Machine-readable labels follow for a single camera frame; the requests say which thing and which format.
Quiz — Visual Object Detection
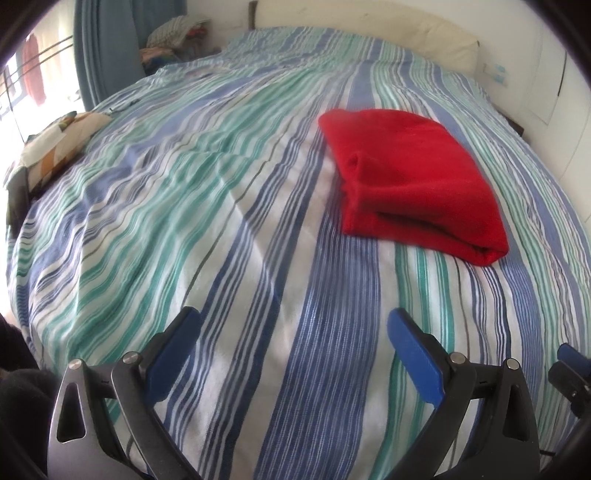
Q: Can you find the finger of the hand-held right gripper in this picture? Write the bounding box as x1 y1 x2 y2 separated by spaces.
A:
549 344 591 416

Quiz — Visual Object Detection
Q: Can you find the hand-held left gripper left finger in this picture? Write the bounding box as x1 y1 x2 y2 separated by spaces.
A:
46 306 202 480

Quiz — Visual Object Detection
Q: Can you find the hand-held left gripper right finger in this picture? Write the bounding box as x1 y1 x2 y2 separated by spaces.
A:
387 308 541 480

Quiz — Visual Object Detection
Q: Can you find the red sweater with white animal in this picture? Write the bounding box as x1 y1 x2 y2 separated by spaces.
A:
318 109 510 267

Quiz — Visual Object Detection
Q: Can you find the pile of clothes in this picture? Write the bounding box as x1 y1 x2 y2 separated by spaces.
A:
141 15 213 75

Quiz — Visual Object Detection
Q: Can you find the striped blue green bed blanket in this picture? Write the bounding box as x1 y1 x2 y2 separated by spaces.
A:
6 25 591 480

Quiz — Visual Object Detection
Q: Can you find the patterned pillow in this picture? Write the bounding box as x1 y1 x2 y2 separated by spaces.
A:
6 111 113 192

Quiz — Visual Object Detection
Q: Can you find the blue curtain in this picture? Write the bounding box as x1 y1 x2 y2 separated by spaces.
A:
74 0 188 109

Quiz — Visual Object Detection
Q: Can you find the red hanging garment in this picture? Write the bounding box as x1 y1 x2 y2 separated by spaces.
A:
21 34 48 104

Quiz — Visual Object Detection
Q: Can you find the cream headboard cushion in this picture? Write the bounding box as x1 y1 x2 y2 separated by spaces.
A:
252 0 478 75

